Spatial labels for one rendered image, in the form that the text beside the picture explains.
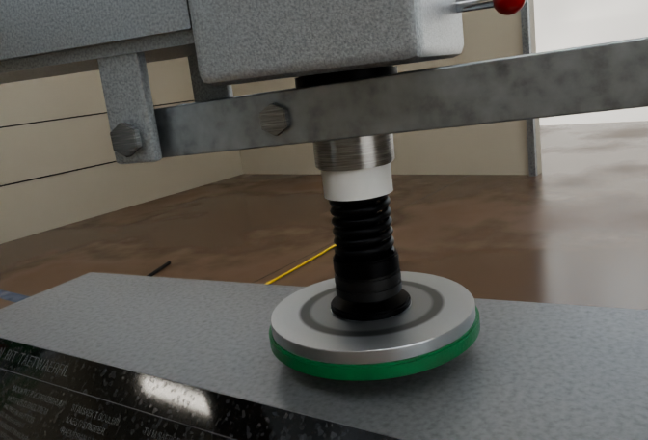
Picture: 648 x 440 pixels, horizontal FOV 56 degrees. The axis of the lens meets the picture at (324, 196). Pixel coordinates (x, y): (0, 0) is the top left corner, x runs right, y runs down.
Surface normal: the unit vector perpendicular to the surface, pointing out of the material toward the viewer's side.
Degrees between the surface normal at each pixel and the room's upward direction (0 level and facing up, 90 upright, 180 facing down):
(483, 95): 90
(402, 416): 0
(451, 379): 0
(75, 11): 90
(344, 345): 0
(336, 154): 90
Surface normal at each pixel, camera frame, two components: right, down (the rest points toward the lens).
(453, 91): -0.36, 0.22
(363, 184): 0.11, 0.18
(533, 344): -0.12, -0.97
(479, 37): -0.59, 0.23
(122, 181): 0.80, 0.03
